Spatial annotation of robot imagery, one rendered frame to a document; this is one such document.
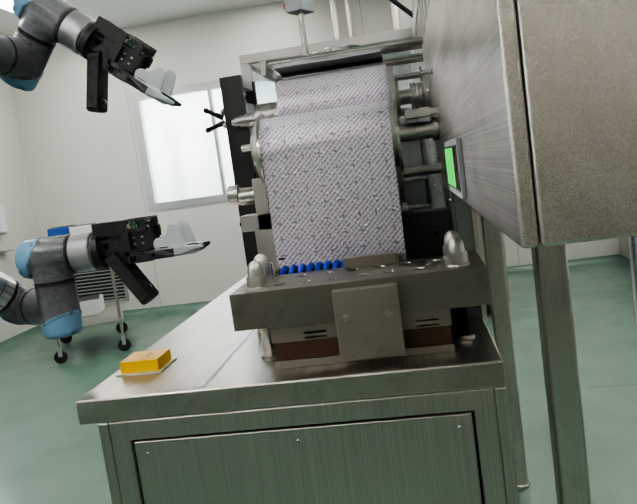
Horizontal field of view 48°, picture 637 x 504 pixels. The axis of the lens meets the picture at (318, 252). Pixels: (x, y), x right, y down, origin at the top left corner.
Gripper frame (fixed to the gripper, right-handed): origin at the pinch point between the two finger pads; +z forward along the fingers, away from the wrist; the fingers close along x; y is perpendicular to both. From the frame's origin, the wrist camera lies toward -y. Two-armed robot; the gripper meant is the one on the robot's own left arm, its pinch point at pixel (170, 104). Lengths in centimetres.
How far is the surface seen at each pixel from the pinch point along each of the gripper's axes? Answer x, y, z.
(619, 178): -91, 21, 55
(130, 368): -21, -40, 24
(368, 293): -29, -5, 50
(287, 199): -7.7, -2.2, 29.8
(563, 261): 6, 15, 80
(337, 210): -7.7, 1.0, 38.6
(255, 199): -0.4, -6.6, 23.8
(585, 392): 203, -32, 174
